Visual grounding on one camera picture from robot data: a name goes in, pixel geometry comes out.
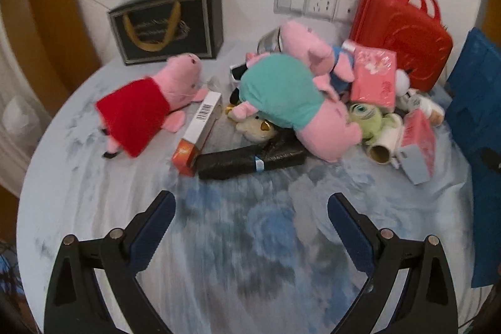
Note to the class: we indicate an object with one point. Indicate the red small suitcase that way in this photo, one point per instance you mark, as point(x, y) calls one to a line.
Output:
point(403, 44)

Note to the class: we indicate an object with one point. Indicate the pink pig plush red dress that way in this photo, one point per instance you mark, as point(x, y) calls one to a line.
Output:
point(137, 111)

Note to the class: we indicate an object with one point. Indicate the small beige plush toy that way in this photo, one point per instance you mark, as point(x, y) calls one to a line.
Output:
point(252, 128)

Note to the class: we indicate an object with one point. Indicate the black gift box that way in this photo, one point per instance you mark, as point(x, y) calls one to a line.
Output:
point(164, 25)

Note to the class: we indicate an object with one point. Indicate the pink pig plush blue shirt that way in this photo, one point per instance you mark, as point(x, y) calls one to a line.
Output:
point(309, 44)

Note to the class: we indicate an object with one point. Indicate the metal bowl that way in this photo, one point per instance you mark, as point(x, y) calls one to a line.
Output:
point(270, 40)

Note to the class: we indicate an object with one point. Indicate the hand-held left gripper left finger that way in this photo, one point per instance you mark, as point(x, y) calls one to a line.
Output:
point(154, 226)

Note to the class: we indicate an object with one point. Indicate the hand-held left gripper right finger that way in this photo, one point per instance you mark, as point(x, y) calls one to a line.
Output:
point(348, 230)

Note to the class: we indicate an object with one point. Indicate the blue plastic crate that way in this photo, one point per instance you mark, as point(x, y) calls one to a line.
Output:
point(473, 115)

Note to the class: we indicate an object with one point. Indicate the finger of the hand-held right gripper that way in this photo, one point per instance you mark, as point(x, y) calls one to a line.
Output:
point(491, 157)

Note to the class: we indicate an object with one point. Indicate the clear plastic bag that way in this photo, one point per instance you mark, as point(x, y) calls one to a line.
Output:
point(17, 117)

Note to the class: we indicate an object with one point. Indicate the red white tissue pack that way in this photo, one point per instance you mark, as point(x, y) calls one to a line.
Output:
point(420, 146)

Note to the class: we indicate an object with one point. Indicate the black garbage bag roll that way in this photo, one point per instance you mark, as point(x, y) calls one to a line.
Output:
point(242, 162)

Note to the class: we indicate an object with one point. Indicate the green one-eyed monster plush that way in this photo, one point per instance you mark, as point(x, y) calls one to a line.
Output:
point(366, 120)

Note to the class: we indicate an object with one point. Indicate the pink tissue pack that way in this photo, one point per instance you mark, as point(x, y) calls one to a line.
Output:
point(373, 75)

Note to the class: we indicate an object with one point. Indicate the white plush toy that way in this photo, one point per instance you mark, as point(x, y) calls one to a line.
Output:
point(418, 99)

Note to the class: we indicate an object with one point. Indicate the pink pig plush teal shirt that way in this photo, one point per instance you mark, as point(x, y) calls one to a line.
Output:
point(282, 91)

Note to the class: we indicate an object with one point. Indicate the orange white box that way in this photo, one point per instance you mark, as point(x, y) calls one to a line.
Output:
point(199, 130)

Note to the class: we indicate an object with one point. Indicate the white paper roll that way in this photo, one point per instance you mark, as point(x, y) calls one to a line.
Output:
point(387, 142)

